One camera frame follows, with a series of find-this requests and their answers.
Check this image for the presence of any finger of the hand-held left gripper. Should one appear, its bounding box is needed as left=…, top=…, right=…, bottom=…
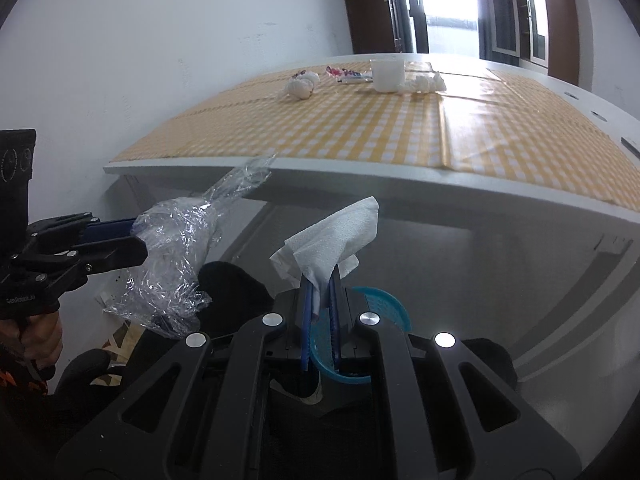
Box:
left=75, top=217, right=137, bottom=243
left=70, top=236, right=149, bottom=276

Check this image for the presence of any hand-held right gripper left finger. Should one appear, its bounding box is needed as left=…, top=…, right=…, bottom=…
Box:
left=55, top=277, right=322, bottom=480

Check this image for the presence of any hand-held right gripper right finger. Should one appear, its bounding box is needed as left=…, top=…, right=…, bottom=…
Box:
left=327, top=266, right=585, bottom=480

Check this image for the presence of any blue plastic mesh basket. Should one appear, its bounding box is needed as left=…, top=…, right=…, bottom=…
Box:
left=312, top=286, right=413, bottom=386

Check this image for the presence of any clear plastic film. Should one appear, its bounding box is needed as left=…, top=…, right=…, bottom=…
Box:
left=102, top=152, right=278, bottom=341

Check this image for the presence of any white paper tissue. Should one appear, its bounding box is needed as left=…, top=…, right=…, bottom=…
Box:
left=269, top=196, right=380, bottom=297

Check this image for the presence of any white tissue ball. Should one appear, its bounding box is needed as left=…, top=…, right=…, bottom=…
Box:
left=285, top=71, right=321, bottom=101

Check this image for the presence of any translucent white plastic cup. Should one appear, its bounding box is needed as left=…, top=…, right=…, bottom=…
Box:
left=370, top=58, right=406, bottom=94

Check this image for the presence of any person's left hand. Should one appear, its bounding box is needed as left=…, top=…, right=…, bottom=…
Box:
left=19, top=311, right=65, bottom=368

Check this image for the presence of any yellow checkered tablecloth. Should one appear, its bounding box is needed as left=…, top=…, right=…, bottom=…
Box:
left=109, top=60, right=640, bottom=211

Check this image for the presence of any brown wardrobe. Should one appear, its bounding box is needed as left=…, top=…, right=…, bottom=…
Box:
left=336, top=0, right=401, bottom=56

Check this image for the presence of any glass balcony door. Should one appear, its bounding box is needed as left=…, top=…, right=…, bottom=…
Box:
left=380, top=0, right=483, bottom=58

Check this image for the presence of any brown cabinet white glass door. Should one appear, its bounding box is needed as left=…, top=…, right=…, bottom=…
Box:
left=517, top=0, right=581, bottom=88

